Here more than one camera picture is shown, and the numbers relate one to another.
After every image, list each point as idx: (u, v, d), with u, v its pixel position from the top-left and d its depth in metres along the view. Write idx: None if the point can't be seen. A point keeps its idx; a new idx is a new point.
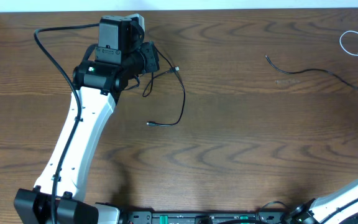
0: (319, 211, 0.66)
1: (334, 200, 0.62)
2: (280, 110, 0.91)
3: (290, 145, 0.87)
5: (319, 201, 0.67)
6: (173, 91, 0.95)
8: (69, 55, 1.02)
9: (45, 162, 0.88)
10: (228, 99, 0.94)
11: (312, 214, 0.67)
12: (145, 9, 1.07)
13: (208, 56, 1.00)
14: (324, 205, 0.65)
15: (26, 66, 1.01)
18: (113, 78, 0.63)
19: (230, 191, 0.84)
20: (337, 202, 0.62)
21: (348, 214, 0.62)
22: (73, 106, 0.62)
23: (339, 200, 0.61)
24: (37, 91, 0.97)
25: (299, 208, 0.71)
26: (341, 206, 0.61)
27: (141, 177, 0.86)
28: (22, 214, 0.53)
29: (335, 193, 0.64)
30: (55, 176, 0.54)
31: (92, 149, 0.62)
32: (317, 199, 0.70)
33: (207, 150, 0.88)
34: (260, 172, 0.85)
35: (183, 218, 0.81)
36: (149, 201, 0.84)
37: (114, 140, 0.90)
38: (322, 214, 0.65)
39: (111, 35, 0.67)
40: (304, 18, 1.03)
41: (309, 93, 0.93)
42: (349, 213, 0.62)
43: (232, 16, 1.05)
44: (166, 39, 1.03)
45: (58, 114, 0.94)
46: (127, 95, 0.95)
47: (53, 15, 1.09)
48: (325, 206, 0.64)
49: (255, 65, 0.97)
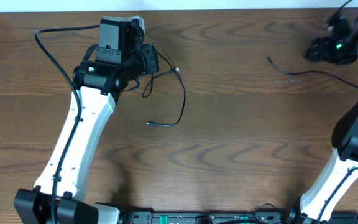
0: (311, 209, 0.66)
1: (319, 194, 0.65)
2: (280, 110, 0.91)
3: (290, 145, 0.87)
5: (305, 200, 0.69)
6: (173, 91, 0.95)
8: (69, 55, 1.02)
9: (45, 162, 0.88)
10: (228, 99, 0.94)
11: (306, 216, 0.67)
12: (145, 9, 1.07)
13: (208, 56, 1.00)
14: (312, 202, 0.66)
15: (25, 65, 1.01)
18: (113, 78, 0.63)
19: (230, 191, 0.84)
20: (322, 195, 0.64)
21: (335, 202, 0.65)
22: (73, 106, 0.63)
23: (322, 193, 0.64)
24: (37, 91, 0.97)
25: (292, 213, 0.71)
26: (327, 198, 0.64)
27: (141, 177, 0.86)
28: (22, 214, 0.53)
29: (317, 187, 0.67)
30: (55, 176, 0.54)
31: (92, 149, 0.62)
32: (302, 196, 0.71)
33: (207, 150, 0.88)
34: (260, 172, 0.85)
35: (183, 218, 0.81)
36: (149, 201, 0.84)
37: (114, 140, 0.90)
38: (315, 213, 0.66)
39: (112, 35, 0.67)
40: (304, 18, 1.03)
41: (309, 93, 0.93)
42: (335, 201, 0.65)
43: (232, 16, 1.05)
44: (166, 39, 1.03)
45: (58, 113, 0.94)
46: (127, 95, 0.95)
47: (53, 15, 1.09)
48: (313, 203, 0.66)
49: (255, 65, 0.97)
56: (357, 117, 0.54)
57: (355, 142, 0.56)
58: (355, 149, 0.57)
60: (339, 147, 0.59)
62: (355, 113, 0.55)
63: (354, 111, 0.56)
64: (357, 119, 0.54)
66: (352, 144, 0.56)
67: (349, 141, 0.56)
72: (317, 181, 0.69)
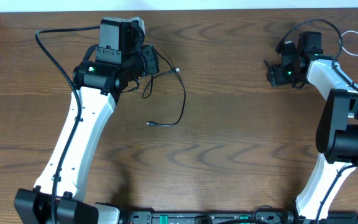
0: (308, 210, 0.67)
1: (313, 196, 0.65)
2: (280, 110, 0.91)
3: (289, 145, 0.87)
5: (301, 201, 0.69)
6: (173, 91, 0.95)
8: (69, 55, 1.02)
9: (45, 162, 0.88)
10: (228, 99, 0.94)
11: (305, 218, 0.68)
12: (145, 9, 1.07)
13: (208, 56, 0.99)
14: (308, 204, 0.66)
15: (25, 65, 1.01)
18: (113, 78, 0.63)
19: (230, 192, 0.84)
20: (317, 197, 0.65)
21: (330, 202, 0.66)
22: (73, 106, 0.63)
23: (316, 195, 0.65)
24: (37, 91, 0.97)
25: (291, 216, 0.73)
26: (322, 199, 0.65)
27: (141, 177, 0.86)
28: (22, 214, 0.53)
29: (311, 189, 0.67)
30: (55, 176, 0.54)
31: (92, 149, 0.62)
32: (298, 198, 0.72)
33: (207, 150, 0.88)
34: (260, 172, 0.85)
35: (183, 218, 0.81)
36: (149, 201, 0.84)
37: (114, 140, 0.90)
38: (311, 213, 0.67)
39: (112, 35, 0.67)
40: (304, 18, 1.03)
41: (309, 93, 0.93)
42: (330, 200, 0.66)
43: (232, 16, 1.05)
44: (166, 39, 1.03)
45: (58, 113, 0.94)
46: (127, 96, 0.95)
47: (53, 15, 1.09)
48: (309, 205, 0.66)
49: (255, 65, 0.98)
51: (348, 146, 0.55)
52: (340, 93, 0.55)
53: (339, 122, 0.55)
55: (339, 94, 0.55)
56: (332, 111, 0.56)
57: (341, 142, 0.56)
58: (341, 150, 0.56)
60: (325, 152, 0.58)
62: (328, 109, 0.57)
63: (327, 108, 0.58)
64: (333, 114, 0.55)
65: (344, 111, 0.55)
66: (338, 144, 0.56)
67: (334, 142, 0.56)
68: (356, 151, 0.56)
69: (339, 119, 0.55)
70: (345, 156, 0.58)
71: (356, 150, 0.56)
72: (309, 181, 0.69)
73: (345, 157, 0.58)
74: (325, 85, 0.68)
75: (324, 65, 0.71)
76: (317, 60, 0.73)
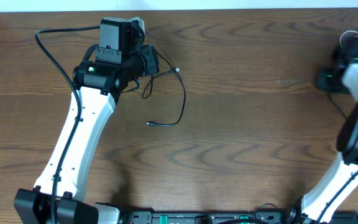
0: (312, 210, 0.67)
1: (321, 196, 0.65)
2: (280, 110, 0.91)
3: (289, 145, 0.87)
5: (307, 200, 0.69)
6: (173, 91, 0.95)
8: (69, 55, 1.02)
9: (45, 162, 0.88)
10: (228, 99, 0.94)
11: (307, 216, 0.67)
12: (145, 9, 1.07)
13: (208, 56, 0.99)
14: (313, 204, 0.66)
15: (25, 65, 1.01)
18: (113, 78, 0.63)
19: (230, 192, 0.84)
20: (324, 197, 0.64)
21: (337, 205, 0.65)
22: (73, 106, 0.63)
23: (324, 195, 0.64)
24: (37, 91, 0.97)
25: (293, 213, 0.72)
26: (329, 200, 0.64)
27: (141, 177, 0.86)
28: (22, 214, 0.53)
29: (319, 189, 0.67)
30: (55, 176, 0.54)
31: (92, 149, 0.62)
32: (304, 197, 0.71)
33: (207, 150, 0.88)
34: (260, 172, 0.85)
35: (183, 218, 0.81)
36: (149, 201, 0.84)
37: (114, 140, 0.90)
38: (315, 213, 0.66)
39: (112, 35, 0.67)
40: (304, 18, 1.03)
41: (309, 93, 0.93)
42: (337, 203, 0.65)
43: (232, 16, 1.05)
44: (166, 39, 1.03)
45: (58, 113, 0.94)
46: (127, 96, 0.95)
47: (53, 15, 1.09)
48: (314, 204, 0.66)
49: (255, 65, 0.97)
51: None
52: None
53: None
55: None
56: None
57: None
58: None
60: (344, 152, 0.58)
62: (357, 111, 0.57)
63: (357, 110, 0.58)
64: None
65: None
66: None
67: (355, 144, 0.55)
68: None
69: None
70: None
71: None
72: (320, 182, 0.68)
73: None
74: None
75: None
76: None
